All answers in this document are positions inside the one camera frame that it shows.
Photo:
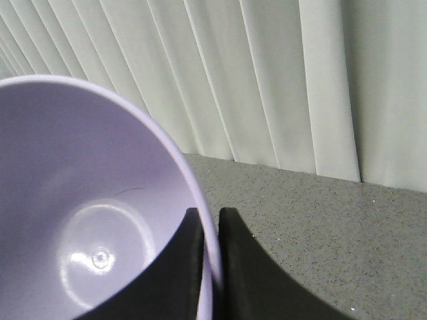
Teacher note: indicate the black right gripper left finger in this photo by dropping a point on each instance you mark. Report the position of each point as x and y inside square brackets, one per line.
[169, 287]

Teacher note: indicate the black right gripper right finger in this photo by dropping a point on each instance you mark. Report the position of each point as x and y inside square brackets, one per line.
[255, 286]

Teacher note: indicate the white curtain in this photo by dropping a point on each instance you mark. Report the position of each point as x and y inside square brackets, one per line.
[335, 88]

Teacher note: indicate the lilac plastic bowl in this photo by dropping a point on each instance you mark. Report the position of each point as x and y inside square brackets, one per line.
[92, 190]

